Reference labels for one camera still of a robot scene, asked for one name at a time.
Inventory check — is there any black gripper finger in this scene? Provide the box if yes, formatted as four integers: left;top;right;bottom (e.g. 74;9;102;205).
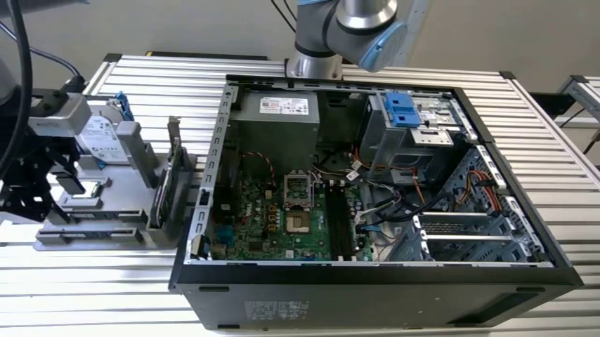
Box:
0;168;53;223
45;154;87;225

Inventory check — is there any long dark RAM stick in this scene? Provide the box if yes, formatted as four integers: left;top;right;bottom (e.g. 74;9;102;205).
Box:
43;230;141;239
63;209;142;218

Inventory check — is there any black RAM slot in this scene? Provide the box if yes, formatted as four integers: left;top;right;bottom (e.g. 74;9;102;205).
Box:
331;180;348;263
336;180;353;263
325;180;341;263
341;180;360;263

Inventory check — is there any silver CPU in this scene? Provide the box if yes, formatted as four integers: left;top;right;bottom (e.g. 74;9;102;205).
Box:
74;180;103;200

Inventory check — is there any grey parts rack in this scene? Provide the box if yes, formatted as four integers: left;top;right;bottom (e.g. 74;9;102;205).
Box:
33;138;198;252

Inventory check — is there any hard disk in blue carrier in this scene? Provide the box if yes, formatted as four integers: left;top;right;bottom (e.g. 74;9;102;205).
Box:
74;90;137;166

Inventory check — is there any graphics card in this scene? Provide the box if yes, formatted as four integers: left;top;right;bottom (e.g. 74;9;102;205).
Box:
149;114;190;228

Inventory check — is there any black blue plastic tab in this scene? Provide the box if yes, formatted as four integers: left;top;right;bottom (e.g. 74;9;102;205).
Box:
190;234;210;260

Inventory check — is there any green motherboard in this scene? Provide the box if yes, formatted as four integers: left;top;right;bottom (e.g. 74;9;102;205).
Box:
209;150;376;263

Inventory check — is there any grey power supply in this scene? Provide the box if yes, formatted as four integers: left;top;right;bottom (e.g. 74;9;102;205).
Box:
232;89;323;173

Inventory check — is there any CPU socket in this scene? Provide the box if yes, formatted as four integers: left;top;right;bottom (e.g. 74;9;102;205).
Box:
285;209;315;235

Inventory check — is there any metal socket cover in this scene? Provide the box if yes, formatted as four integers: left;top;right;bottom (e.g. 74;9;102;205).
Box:
284;169;316;211

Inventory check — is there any grey metal drive cage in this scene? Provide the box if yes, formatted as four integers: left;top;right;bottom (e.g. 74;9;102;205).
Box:
360;89;480;183

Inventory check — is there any blue plastic drive latch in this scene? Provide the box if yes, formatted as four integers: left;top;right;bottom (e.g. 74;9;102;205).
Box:
383;91;420;128

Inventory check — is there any black PC case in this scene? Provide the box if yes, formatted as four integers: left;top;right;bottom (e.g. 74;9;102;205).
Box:
169;73;586;333

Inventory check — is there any silver disk bay cage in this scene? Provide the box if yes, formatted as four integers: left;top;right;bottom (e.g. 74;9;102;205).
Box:
388;210;552;264

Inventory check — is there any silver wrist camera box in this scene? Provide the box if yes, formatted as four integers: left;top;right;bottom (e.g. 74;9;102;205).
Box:
27;93;94;137

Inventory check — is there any red black twisted wire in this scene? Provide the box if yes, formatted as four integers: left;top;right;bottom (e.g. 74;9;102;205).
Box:
241;151;279;187

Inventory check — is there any black cable bundle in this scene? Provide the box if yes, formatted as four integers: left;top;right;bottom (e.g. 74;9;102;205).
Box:
368;182;455;224

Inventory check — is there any orange red wire bundle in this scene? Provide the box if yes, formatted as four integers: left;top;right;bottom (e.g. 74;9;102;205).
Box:
458;170;508;216

